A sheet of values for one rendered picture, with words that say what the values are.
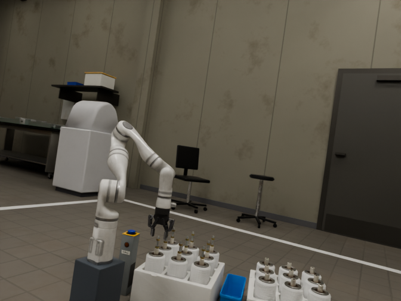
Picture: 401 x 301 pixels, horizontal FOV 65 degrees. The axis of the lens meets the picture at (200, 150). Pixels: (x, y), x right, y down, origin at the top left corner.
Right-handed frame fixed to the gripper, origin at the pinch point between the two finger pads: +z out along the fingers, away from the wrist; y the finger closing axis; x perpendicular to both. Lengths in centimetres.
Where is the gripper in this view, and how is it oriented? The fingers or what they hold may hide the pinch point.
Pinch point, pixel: (159, 235)
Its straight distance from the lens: 166.1
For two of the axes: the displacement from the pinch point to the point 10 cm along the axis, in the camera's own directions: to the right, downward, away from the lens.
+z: -1.4, 9.9, -0.2
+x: 3.0, 0.6, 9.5
